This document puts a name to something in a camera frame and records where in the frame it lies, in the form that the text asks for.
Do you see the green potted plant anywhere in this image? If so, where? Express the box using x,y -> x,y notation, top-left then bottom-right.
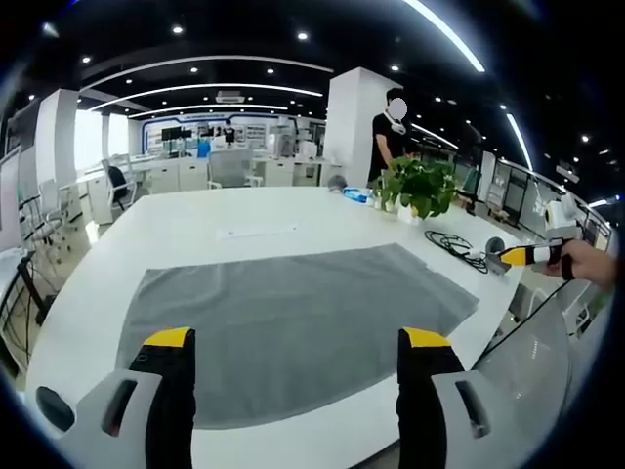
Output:
373,155 -> 461,227

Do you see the black-backed office chair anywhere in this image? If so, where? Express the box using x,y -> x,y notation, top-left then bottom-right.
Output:
100,157 -> 140,212

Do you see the grey towel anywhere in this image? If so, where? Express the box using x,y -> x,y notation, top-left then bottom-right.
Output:
115,242 -> 480,431

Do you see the grey mesh office chair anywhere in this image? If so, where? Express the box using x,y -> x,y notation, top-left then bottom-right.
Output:
206,148 -> 261,191

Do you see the white table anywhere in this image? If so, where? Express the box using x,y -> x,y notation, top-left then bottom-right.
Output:
23,185 -> 543,469

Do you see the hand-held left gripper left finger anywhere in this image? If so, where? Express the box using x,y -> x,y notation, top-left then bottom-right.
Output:
34,325 -> 197,469

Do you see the black metal stand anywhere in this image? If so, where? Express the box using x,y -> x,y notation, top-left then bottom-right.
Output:
0,249 -> 52,355

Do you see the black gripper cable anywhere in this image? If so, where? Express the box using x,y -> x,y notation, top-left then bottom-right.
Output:
480,278 -> 570,363

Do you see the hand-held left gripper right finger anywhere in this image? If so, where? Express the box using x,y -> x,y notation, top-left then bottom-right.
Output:
396,326 -> 515,469

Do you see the blue packet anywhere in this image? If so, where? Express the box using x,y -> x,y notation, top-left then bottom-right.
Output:
342,186 -> 376,205

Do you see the coiled black cable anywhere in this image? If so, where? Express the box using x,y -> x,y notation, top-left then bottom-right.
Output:
423,229 -> 490,275

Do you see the person's right hand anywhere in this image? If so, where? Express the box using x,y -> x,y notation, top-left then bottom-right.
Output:
542,237 -> 617,295

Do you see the white office chair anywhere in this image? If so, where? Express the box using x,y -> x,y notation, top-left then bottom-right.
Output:
28,177 -> 72,241

